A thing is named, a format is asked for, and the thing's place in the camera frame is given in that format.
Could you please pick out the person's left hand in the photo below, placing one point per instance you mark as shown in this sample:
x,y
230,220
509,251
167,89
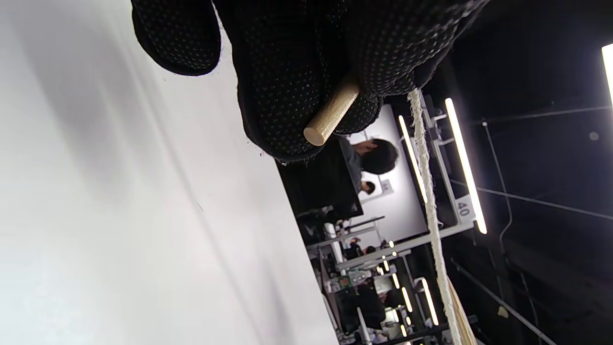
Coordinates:
x,y
287,57

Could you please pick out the wooden crocodile lacing toy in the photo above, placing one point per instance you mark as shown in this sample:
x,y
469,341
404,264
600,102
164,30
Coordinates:
x,y
463,316

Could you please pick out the black monitor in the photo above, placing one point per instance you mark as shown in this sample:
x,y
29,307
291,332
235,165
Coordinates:
x,y
321,184

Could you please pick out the long white ceiling light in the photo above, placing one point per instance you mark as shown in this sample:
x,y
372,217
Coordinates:
x,y
467,167
608,72

